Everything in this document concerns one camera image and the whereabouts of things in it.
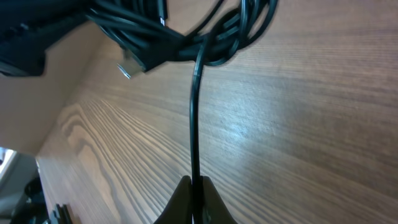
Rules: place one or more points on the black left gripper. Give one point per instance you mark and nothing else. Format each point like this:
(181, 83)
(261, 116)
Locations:
(30, 27)

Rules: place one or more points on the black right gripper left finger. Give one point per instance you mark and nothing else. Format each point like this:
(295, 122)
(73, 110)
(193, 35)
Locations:
(179, 208)

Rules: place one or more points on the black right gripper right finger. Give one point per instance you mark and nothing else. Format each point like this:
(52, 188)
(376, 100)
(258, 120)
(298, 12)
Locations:
(214, 209)

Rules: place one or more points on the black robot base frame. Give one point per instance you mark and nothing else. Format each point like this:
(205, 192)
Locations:
(35, 210)

